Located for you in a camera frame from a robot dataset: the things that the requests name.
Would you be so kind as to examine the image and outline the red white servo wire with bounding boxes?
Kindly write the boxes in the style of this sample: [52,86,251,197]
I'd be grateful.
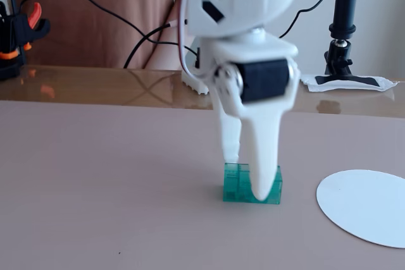
[176,0,209,80]

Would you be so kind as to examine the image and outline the black tape strip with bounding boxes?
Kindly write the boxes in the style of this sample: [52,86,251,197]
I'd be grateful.
[314,75,383,88]

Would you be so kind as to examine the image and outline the teal lego brick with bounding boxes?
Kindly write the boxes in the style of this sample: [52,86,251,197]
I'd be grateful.
[222,162,283,205]

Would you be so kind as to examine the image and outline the pink table mat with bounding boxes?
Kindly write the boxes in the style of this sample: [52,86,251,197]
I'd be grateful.
[0,100,405,270]

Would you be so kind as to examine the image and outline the white tape patch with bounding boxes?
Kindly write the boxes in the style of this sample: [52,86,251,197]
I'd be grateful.
[299,73,400,93]

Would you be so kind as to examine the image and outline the black clamp orange handles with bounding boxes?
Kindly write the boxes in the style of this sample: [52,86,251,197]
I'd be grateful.
[0,1,51,81]

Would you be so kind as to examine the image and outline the black camera cable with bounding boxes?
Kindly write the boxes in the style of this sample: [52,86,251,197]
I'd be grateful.
[278,0,339,39]

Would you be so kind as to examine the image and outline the person's bare forearm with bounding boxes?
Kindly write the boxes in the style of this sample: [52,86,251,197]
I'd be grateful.
[142,0,199,70]

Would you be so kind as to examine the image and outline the white paper circle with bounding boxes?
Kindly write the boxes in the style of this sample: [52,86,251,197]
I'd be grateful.
[316,169,405,249]

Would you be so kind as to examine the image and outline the black camera stand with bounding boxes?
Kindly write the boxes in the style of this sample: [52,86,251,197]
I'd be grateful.
[323,0,362,78]

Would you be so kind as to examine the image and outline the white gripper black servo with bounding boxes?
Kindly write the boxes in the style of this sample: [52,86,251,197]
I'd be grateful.
[199,28,301,202]

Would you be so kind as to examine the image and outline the black usb cable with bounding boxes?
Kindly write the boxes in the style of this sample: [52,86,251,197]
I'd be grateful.
[123,20,178,69]

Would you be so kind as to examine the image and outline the person in brown shirt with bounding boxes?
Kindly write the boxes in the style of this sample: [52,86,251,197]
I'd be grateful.
[8,0,180,69]

